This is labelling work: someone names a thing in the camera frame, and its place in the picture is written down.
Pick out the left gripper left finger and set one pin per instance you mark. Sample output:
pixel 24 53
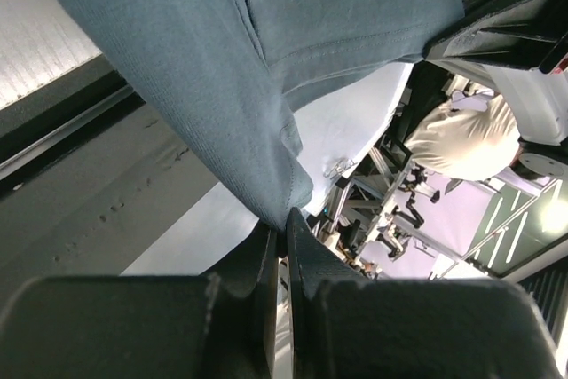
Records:
pixel 218 324

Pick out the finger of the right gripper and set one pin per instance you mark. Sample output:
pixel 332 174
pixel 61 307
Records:
pixel 518 34

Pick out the person in beige shirt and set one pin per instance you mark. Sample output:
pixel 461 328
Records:
pixel 466 144

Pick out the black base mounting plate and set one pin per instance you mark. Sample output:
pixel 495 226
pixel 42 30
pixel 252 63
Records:
pixel 97 200

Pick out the horizontal aluminium rail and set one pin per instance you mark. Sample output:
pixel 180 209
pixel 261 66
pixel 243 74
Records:
pixel 66 129

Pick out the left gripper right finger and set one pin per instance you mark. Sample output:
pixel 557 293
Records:
pixel 345 325

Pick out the teal blue t-shirt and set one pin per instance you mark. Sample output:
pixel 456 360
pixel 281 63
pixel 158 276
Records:
pixel 228 75

